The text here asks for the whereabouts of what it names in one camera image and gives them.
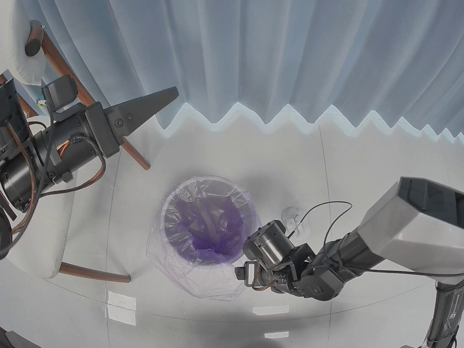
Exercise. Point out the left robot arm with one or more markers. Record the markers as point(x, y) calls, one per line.
point(12, 114)

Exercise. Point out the white trash bin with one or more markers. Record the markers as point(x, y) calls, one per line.
point(217, 187)

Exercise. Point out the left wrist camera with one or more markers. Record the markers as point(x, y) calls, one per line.
point(61, 91)

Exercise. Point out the pale blue curtain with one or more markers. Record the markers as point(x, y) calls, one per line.
point(253, 31)

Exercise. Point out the purple plastic bag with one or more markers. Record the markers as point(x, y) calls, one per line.
point(214, 237)

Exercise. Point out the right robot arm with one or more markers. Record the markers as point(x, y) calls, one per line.
point(398, 230)

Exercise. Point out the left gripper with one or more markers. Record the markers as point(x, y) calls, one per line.
point(79, 140)

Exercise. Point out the clear plastic wrapper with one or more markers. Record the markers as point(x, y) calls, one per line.
point(290, 218)

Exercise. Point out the white cushioned wooden chair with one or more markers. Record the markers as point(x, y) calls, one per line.
point(43, 230)

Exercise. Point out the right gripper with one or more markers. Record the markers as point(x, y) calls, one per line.
point(266, 279)

